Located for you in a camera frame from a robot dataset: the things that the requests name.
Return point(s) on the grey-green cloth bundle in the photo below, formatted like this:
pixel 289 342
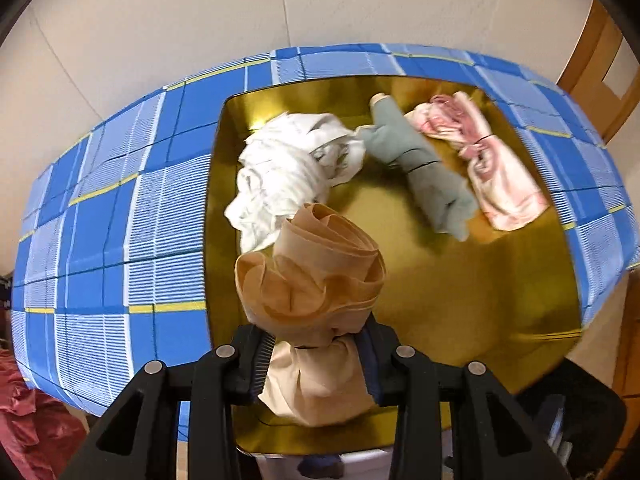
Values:
pixel 420 170

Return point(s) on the white drawer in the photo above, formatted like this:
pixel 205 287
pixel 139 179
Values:
pixel 370 465

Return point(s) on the wooden furniture frame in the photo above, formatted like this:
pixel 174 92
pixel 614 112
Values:
pixel 595 60

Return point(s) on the blue plaid tablecloth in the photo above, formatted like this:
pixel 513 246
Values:
pixel 475 310

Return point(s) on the red cloth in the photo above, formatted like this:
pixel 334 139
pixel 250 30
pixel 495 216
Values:
pixel 30 425

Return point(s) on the person's black trousers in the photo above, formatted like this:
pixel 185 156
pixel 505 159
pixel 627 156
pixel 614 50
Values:
pixel 575 435

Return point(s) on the dark blue cloth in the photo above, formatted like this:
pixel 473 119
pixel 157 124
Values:
pixel 320 469

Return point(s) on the tan stockings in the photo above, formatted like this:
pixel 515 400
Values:
pixel 310 270

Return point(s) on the white cloth bundle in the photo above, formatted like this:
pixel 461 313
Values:
pixel 280 175

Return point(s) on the pink strawberry print sock bundle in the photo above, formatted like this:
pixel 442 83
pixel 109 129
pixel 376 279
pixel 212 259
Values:
pixel 500 185

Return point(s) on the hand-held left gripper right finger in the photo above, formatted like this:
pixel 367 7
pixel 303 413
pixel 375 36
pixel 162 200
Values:
pixel 372 370

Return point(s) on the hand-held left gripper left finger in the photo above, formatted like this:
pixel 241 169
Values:
pixel 260 365

